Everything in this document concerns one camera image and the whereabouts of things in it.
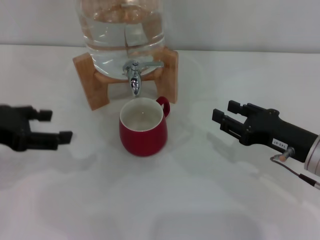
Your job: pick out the glass water dispenser jar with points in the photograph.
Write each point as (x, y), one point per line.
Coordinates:
(110, 37)

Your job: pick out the wooden dispenser stand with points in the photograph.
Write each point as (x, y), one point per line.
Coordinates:
(97, 87)

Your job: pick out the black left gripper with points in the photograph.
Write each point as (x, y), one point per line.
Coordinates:
(12, 125)

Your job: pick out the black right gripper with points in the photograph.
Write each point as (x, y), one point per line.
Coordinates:
(270, 130)

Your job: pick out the chrome faucet with lever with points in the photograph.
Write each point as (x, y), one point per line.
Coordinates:
(135, 82)

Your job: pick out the red cup white inside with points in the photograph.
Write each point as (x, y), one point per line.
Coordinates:
(142, 140)

